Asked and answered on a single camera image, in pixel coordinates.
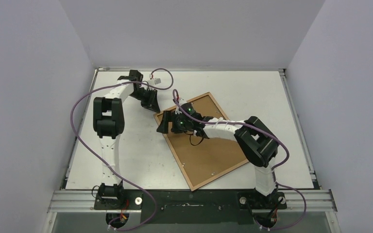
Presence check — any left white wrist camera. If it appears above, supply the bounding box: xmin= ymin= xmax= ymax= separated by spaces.
xmin=148 ymin=74 xmax=161 ymax=86

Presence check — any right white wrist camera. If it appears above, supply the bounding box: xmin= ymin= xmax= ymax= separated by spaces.
xmin=175 ymin=98 xmax=187 ymax=112

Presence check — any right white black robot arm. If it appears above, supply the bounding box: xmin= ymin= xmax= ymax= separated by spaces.
xmin=156 ymin=102 xmax=287 ymax=209

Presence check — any wooden picture frame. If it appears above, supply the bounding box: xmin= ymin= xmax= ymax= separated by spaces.
xmin=153 ymin=92 xmax=250 ymax=192

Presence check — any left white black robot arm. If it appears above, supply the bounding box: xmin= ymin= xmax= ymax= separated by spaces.
xmin=93 ymin=70 xmax=160 ymax=209

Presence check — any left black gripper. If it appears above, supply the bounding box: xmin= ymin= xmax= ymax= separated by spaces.
xmin=130 ymin=88 xmax=160 ymax=114

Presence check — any aluminium front rail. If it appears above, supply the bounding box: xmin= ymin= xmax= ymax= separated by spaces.
xmin=48 ymin=189 xmax=338 ymax=213

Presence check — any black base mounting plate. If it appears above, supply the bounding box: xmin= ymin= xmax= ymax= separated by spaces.
xmin=93 ymin=189 xmax=287 ymax=226

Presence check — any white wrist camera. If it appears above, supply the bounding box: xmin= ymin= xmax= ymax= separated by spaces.
xmin=175 ymin=98 xmax=187 ymax=112
xmin=148 ymin=74 xmax=161 ymax=86

